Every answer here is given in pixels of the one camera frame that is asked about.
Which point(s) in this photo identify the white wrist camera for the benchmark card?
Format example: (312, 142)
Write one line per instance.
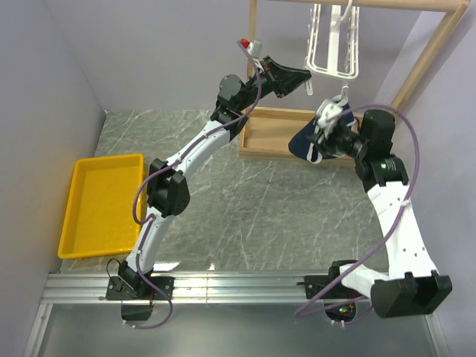
(253, 47)
(326, 116)

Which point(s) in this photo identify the aluminium rail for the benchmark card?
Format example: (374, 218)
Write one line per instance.
(189, 287)

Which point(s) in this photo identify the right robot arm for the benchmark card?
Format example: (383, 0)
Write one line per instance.
(413, 285)

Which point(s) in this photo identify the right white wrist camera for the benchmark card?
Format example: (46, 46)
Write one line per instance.
(326, 116)

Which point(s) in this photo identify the navy blue underwear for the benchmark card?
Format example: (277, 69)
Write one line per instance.
(302, 144)

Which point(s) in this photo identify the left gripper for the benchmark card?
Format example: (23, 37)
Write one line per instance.
(287, 79)

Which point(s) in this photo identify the yellow plastic tray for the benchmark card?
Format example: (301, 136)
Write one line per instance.
(98, 217)

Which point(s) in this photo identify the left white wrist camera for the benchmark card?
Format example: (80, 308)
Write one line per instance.
(253, 47)

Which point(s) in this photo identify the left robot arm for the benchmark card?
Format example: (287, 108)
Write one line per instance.
(167, 183)

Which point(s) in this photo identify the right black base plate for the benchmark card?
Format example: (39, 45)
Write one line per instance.
(315, 283)

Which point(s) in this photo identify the white clip hanger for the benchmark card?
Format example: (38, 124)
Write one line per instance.
(342, 60)

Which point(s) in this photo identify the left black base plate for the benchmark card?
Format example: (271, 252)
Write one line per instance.
(119, 290)

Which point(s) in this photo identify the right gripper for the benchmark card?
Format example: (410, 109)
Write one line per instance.
(326, 143)

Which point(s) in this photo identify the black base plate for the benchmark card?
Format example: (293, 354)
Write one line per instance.
(315, 283)
(119, 290)

